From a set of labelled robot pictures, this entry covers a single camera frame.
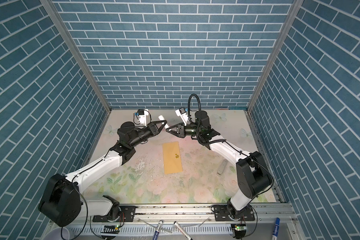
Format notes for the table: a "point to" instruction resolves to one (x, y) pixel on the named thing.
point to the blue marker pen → (157, 231)
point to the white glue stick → (161, 118)
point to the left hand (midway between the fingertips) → (166, 123)
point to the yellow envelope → (172, 162)
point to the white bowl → (55, 234)
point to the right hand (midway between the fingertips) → (167, 129)
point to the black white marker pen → (182, 230)
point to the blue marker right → (274, 236)
